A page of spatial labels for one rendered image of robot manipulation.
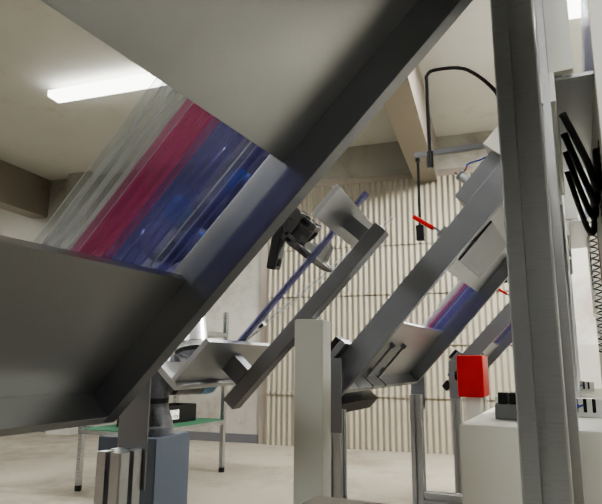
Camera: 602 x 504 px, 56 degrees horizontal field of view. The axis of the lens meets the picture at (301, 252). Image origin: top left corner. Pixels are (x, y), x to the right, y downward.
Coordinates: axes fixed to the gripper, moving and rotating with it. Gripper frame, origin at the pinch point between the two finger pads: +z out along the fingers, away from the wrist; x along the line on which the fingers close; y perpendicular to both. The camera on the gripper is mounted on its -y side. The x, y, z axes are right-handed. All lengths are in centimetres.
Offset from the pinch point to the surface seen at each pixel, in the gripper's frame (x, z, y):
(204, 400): 367, -81, -236
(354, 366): -1.5, 20.5, -13.1
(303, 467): -31.7, 26.7, -26.7
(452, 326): 65, 34, 3
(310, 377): -29.2, 16.5, -13.5
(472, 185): 4.4, 13.6, 38.0
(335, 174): 399, -129, 13
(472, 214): -0.8, 18.3, 32.3
